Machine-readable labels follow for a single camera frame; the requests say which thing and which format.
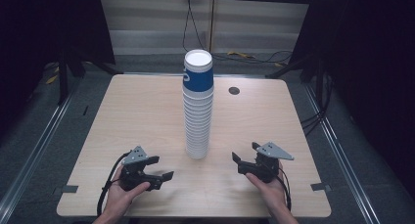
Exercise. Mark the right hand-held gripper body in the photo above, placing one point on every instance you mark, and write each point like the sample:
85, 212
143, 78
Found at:
266, 162

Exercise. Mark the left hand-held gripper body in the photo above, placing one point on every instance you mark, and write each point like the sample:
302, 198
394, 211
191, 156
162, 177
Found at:
133, 175

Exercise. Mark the stack of paper cups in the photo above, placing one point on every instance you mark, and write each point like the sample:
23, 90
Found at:
197, 119

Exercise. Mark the person's left hand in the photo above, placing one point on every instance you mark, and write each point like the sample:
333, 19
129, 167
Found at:
119, 198

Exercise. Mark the person's right hand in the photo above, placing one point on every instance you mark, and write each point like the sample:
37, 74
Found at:
269, 191

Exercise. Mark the round dark table grommet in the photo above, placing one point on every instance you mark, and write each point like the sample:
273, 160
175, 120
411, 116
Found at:
234, 90

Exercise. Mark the grey tape piece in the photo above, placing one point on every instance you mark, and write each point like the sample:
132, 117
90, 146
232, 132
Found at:
320, 187
68, 188

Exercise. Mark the black metal stand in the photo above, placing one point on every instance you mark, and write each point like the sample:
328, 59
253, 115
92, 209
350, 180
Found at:
63, 77
313, 74

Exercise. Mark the yellow floor tape strip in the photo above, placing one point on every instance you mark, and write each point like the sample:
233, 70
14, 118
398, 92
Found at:
51, 79
240, 54

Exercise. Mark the black curtain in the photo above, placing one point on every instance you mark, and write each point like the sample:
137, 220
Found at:
365, 70
49, 25

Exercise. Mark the metal floor rail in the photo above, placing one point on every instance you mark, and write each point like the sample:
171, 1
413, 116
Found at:
36, 152
342, 152

